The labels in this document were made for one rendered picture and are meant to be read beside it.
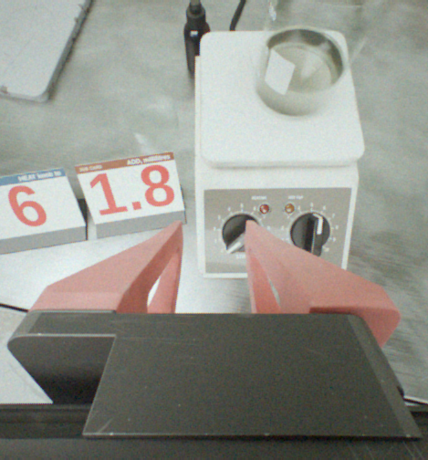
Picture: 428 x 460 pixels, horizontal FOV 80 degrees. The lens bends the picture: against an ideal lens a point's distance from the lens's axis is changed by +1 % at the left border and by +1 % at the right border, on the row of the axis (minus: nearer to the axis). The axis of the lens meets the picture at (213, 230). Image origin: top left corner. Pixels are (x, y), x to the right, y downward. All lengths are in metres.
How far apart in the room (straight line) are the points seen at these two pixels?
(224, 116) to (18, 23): 0.32
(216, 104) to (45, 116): 0.22
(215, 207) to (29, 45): 0.32
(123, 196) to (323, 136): 0.18
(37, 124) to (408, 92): 0.43
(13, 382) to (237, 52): 0.34
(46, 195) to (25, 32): 0.23
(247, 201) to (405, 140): 0.22
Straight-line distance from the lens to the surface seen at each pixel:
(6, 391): 0.32
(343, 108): 0.24
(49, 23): 0.45
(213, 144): 0.20
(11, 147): 0.37
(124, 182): 0.26
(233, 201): 0.21
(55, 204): 0.29
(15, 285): 0.32
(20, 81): 0.40
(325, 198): 0.22
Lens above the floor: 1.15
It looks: 76 degrees down
